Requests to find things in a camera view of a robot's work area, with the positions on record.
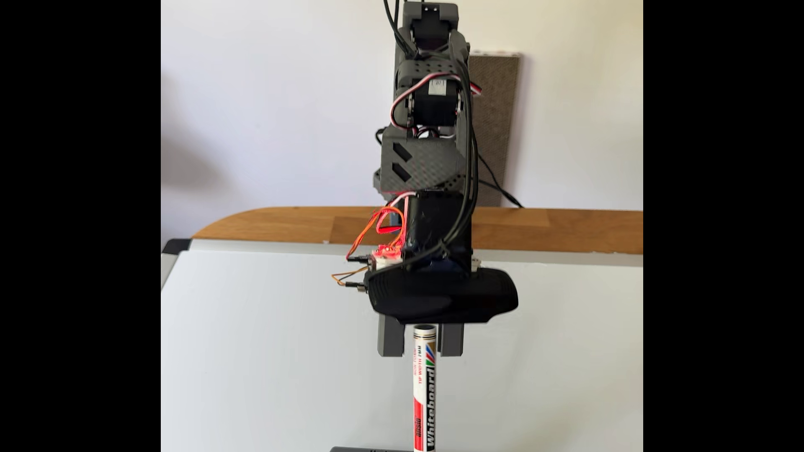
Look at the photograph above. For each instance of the grey marker holder block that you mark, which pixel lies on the grey marker holder block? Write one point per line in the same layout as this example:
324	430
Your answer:
370	449

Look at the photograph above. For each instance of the white whiteboard marker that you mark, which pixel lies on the white whiteboard marker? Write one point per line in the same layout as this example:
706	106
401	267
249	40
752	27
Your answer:
425	389

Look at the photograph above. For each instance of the black oval camera box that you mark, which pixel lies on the black oval camera box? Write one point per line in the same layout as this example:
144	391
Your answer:
439	295

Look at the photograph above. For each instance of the whiteboard with silver frame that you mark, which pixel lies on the whiteboard with silver frame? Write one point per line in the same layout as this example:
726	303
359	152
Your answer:
264	351

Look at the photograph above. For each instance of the brown corrugated cardboard panel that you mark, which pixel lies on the brown corrugated cardboard panel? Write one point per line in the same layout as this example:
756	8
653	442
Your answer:
496	113

